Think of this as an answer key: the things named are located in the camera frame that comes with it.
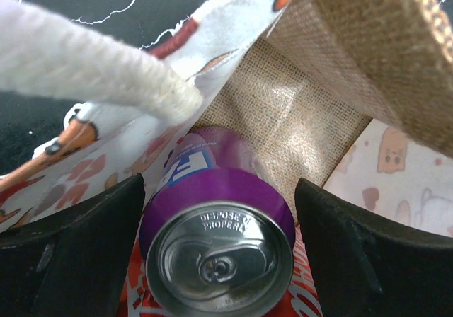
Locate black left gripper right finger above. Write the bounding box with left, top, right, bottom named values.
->
left=294, top=178, right=452, bottom=316

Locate brown canvas bag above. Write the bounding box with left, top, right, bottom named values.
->
left=0, top=0, right=453, bottom=317

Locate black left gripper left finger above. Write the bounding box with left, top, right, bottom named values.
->
left=1, top=175, right=145, bottom=316

